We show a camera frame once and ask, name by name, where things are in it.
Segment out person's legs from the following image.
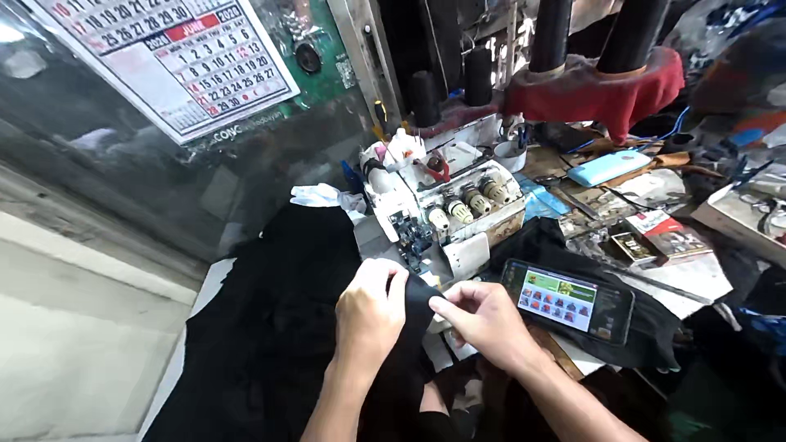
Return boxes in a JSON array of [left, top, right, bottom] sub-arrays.
[[419, 379, 486, 437]]

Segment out white overlock sewing machine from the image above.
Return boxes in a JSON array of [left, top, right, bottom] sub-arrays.
[[354, 126, 526, 295]]

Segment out red white cardboard box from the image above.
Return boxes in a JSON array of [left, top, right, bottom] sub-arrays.
[[625, 209, 714, 267]]

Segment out person's left forearm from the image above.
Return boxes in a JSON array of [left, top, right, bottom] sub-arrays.
[[300, 361, 375, 442]]

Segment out black cloth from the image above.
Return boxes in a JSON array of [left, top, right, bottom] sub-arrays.
[[491, 216, 684, 371]]

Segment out wooden post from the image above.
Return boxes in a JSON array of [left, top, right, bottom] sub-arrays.
[[327, 0, 404, 133]]

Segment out white plastic bag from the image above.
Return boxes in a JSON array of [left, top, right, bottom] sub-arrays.
[[290, 183, 367, 216]]

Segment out green poster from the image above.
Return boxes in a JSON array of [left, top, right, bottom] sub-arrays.
[[248, 0, 363, 126]]

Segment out black fabric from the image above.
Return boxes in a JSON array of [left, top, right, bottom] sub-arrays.
[[141, 204, 452, 442]]

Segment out small black thread cone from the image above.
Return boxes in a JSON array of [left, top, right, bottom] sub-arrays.
[[463, 46, 494, 108], [410, 70, 442, 129]]

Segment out yellow black screwdriver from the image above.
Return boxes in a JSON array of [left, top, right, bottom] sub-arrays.
[[373, 100, 390, 143]]

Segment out cardboard tray with tools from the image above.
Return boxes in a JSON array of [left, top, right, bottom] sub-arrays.
[[692, 161, 786, 268]]

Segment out blue cable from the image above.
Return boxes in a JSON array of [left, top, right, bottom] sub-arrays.
[[636, 107, 691, 153]]

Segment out blue plastic packet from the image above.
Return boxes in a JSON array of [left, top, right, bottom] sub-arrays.
[[513, 172, 572, 221]]

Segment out white paper sheet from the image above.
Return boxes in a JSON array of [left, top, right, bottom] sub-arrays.
[[614, 250, 734, 306]]

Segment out white cup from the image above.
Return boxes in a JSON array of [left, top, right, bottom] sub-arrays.
[[493, 140, 528, 173]]

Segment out light blue case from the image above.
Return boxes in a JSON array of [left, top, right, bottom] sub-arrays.
[[567, 150, 653, 189]]

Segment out paper wall calendar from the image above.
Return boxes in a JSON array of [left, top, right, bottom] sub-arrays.
[[34, 0, 302, 146]]

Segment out large black thread cone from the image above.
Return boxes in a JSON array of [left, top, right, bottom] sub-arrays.
[[529, 0, 574, 74], [596, 0, 671, 77]]

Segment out small open matchbox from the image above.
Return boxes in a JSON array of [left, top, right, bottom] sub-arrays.
[[611, 231, 659, 266]]

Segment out black smartphone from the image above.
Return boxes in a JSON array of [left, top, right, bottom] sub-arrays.
[[500, 258, 636, 348]]

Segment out white plastic bottle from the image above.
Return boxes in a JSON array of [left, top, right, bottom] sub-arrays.
[[384, 128, 426, 168]]

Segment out person's left hand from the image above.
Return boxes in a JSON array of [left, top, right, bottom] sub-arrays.
[[335, 258, 410, 377]]

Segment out red cloth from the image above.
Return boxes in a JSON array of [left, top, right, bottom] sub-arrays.
[[504, 47, 685, 145]]

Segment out person's right hand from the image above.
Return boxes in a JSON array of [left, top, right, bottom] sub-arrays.
[[429, 280, 542, 377]]

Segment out person's right forearm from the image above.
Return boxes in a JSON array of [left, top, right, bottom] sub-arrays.
[[513, 349, 649, 442]]

